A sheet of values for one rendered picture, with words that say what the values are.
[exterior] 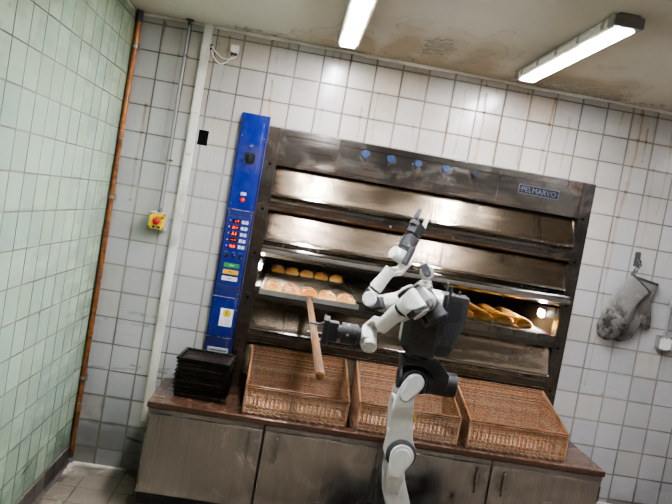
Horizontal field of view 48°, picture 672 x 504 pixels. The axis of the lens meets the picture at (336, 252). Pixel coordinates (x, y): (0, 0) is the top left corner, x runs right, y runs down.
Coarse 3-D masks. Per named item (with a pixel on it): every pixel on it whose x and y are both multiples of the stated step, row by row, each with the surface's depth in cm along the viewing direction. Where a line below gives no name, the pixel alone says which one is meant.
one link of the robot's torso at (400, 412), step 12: (408, 384) 348; (420, 384) 348; (396, 396) 349; (408, 396) 348; (396, 408) 349; (408, 408) 350; (396, 420) 353; (408, 420) 353; (396, 432) 353; (408, 432) 353; (384, 444) 361; (396, 444) 351; (408, 444) 352
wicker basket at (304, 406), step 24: (264, 360) 434; (288, 360) 435; (312, 360) 437; (336, 360) 439; (264, 384) 431; (288, 384) 433; (312, 384) 434; (336, 384) 436; (264, 408) 391; (288, 408) 411; (312, 408) 393; (336, 408) 394
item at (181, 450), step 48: (144, 432) 384; (192, 432) 385; (240, 432) 387; (288, 432) 388; (336, 432) 389; (144, 480) 386; (192, 480) 387; (240, 480) 388; (288, 480) 390; (336, 480) 391; (432, 480) 394; (480, 480) 396; (528, 480) 397; (576, 480) 399
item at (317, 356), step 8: (312, 304) 380; (312, 312) 350; (312, 320) 327; (312, 328) 308; (312, 336) 291; (312, 344) 277; (320, 352) 261; (320, 360) 247; (320, 368) 235; (320, 376) 231
